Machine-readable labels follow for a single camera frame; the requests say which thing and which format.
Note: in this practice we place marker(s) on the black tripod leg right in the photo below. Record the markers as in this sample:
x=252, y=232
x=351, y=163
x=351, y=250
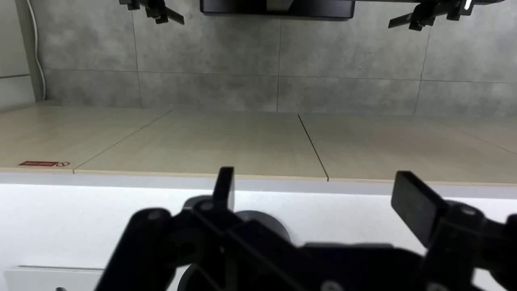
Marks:
x=425, y=11

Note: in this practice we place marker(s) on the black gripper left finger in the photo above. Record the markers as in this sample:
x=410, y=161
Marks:
x=207, y=245

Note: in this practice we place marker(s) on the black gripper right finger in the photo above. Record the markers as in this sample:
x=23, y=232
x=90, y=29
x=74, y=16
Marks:
x=459, y=237

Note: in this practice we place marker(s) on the black tripod leg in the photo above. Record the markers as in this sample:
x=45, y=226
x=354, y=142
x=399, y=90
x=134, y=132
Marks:
x=155, y=9
x=425, y=11

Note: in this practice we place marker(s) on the black tripod leg left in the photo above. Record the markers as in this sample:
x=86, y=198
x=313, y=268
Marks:
x=155, y=9

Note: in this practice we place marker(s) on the white cabinet drawer front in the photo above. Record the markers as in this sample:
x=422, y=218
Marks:
x=50, y=278

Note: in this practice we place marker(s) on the red floor sticker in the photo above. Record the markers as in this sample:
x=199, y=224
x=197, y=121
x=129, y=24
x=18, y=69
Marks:
x=44, y=163

